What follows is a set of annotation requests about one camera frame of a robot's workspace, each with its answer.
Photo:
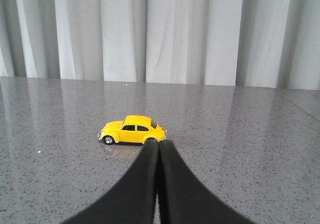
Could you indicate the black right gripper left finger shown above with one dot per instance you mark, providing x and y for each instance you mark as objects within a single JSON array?
[{"x": 132, "y": 199}]

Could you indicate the yellow toy beetle car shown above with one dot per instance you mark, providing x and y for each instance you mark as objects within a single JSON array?
[{"x": 132, "y": 129}]

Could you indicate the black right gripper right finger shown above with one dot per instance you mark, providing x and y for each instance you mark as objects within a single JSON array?
[{"x": 183, "y": 199}]

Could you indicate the grey pleated curtain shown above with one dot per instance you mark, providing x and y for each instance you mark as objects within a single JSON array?
[{"x": 260, "y": 43}]

